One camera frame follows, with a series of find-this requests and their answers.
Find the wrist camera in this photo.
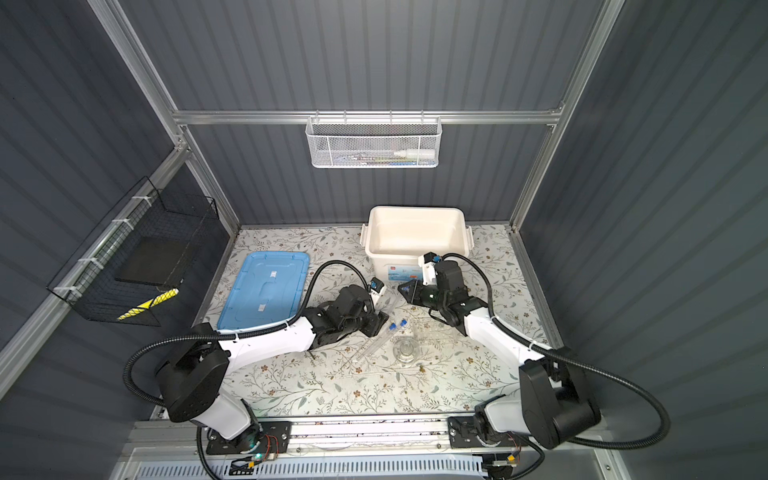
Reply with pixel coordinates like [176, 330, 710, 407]
[369, 277, 386, 307]
[418, 252, 441, 286]

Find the black wire basket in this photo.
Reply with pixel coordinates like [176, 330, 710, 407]
[47, 178, 221, 326]

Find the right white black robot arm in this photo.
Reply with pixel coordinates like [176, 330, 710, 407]
[398, 252, 672, 451]

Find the white wire mesh basket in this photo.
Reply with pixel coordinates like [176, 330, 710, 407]
[305, 117, 443, 169]

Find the white bottle in basket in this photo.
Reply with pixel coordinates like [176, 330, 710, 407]
[393, 149, 438, 163]

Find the clear glass flask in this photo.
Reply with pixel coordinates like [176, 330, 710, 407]
[393, 336, 420, 364]

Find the black pad in basket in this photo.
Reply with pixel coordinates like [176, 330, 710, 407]
[115, 237, 198, 288]

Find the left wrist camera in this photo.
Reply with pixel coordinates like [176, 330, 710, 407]
[369, 277, 386, 307]

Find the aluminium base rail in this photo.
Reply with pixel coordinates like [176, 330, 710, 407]
[131, 413, 619, 463]

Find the blue capped test tube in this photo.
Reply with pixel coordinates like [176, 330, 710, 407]
[351, 323, 399, 364]
[394, 320, 410, 335]

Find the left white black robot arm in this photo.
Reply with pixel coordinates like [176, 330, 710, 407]
[123, 278, 389, 441]

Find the blue plastic lid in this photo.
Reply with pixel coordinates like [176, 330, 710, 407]
[217, 251, 310, 331]

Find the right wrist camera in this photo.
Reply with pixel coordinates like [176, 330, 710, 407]
[418, 252, 441, 286]

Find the white plastic storage bin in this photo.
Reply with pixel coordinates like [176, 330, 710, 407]
[360, 206, 474, 283]

